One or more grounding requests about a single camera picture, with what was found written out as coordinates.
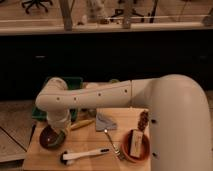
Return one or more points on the white dish brush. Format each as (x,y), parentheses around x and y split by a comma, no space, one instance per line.
(67,158)

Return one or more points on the blue grey cloth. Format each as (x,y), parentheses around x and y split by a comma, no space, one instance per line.
(103,122)

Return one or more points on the metal fork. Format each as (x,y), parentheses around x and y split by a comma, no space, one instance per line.
(117,151)

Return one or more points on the green tray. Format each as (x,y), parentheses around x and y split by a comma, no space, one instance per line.
(73,83)

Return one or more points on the orange bowl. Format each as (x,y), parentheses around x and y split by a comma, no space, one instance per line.
(126,146)

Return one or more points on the black office chair base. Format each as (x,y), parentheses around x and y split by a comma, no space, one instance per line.
(29,3)

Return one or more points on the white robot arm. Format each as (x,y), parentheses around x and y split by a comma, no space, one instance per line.
(180,124)

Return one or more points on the brown pinecone object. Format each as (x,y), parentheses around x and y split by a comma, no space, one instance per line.
(143,120)

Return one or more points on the wooden block in bowl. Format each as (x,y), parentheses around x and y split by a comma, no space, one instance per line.
(136,143)

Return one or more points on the dark purple bowl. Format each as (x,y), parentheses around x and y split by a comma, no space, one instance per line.
(49,139)

